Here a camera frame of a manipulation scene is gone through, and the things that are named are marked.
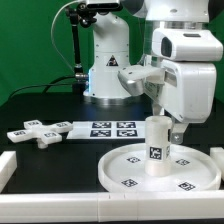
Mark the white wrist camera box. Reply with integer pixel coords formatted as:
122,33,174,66
151,28,223,62

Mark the overhead camera bar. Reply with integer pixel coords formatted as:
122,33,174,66
78,0,122,13

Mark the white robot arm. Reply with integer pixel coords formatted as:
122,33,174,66
86,0,223,144

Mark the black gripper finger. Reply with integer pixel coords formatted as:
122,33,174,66
170,122,188,144

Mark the white cross-shaped table base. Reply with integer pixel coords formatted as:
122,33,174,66
7,120,73,149

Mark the white marker sheet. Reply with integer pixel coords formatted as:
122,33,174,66
67,121,145,140

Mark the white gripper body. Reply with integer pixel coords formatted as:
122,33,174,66
118,60,216,123

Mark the black table cable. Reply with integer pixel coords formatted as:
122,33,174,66
7,75,88,101

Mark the grey curved cable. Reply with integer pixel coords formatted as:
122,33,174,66
50,0,83,73

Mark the white left fence block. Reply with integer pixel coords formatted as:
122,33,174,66
0,151,17,193

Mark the white front fence rail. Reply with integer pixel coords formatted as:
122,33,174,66
0,190,224,223

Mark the white round table top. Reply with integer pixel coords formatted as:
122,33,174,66
98,143,221,192

